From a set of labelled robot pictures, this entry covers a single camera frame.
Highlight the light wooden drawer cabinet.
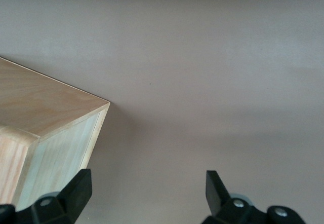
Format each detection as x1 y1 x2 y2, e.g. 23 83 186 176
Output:
0 56 111 207

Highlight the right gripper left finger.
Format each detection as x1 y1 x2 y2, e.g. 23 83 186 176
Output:
0 168 93 224

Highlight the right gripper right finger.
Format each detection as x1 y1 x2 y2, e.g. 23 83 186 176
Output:
201 170 305 224

